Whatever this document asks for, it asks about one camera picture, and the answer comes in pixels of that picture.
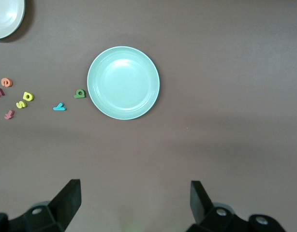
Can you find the green foam letter b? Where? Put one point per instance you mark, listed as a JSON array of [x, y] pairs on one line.
[[79, 96]]

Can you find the brown table cover sheet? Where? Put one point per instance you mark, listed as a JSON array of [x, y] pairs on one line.
[[223, 72]]

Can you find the yellow foam letter s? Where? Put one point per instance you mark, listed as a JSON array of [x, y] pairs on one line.
[[20, 104]]

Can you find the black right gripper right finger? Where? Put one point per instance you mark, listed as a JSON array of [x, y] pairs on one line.
[[201, 205]]

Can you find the pale green round plate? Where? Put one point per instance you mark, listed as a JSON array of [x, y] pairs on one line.
[[123, 82]]

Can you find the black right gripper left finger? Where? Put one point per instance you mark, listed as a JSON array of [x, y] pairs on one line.
[[66, 200]]

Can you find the beige round plate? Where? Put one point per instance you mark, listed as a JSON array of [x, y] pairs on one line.
[[3, 17]]

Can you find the yellow foam letter a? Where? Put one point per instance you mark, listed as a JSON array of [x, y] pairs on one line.
[[31, 97]]

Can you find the orange foam letter e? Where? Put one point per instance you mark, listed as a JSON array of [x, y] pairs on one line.
[[9, 82]]

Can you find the teal foam letter y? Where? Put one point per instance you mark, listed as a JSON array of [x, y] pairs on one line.
[[59, 108]]

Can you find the pink foam letter f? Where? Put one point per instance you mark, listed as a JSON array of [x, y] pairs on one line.
[[9, 114]]

